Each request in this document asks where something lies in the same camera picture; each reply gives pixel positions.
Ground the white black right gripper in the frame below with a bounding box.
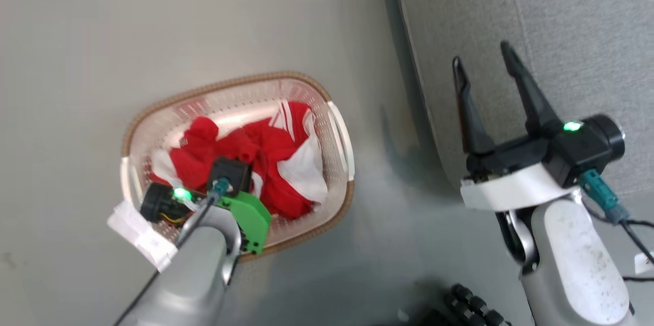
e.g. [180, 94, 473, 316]
[452, 41, 583, 212]

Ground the white plastic tag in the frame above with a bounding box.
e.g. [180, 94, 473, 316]
[106, 198, 178, 273]

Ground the teal-plug right arm cable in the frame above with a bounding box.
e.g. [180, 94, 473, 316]
[579, 169, 654, 265]

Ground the red and white clothing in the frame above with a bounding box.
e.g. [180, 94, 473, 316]
[151, 101, 329, 222]

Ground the grey fabric sofa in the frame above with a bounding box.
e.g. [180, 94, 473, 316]
[387, 0, 654, 196]

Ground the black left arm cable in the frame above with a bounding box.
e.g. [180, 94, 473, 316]
[113, 177, 230, 326]

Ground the small white cable label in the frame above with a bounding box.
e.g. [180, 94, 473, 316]
[635, 252, 654, 275]

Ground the beige perforated laundry basket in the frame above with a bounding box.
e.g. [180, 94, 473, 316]
[120, 71, 356, 264]

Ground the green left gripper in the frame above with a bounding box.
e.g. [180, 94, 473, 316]
[217, 191, 272, 255]

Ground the black ribbed cable conduit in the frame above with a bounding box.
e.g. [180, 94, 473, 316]
[424, 283, 512, 326]

